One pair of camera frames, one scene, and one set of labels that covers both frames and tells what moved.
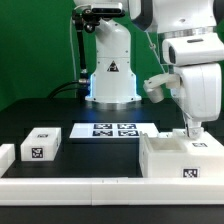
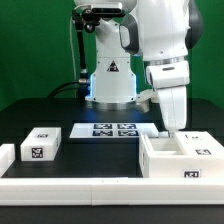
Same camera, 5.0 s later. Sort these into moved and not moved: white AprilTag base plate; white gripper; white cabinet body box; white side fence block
Moved: white gripper
Not moved: white AprilTag base plate; white cabinet body box; white side fence block
